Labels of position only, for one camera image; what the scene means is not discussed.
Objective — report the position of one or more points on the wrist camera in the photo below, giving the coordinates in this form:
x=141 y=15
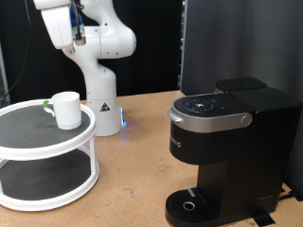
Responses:
x=79 y=39

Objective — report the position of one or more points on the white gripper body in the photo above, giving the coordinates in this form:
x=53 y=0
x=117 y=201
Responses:
x=58 y=28

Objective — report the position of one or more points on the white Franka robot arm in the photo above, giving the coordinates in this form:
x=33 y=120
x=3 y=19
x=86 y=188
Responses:
x=101 y=78

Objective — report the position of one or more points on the black tape strip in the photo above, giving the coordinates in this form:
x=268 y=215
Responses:
x=263 y=217

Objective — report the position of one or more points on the black Keurig coffee machine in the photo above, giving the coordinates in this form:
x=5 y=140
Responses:
x=240 y=148

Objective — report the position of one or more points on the white two-tier turntable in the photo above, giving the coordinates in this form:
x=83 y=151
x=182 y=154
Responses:
x=31 y=132

